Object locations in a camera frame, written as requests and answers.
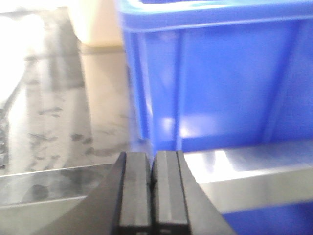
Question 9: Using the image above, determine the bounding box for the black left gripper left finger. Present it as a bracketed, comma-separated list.
[39, 152, 152, 235]

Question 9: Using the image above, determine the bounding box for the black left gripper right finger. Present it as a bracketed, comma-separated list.
[152, 151, 236, 235]

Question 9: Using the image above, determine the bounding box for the blue bin lower right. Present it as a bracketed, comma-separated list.
[223, 202, 313, 235]

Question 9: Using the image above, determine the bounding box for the large blue bin front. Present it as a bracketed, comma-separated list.
[115, 0, 313, 152]

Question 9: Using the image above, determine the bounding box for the beige plastic tub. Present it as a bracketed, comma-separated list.
[68, 0, 123, 47]

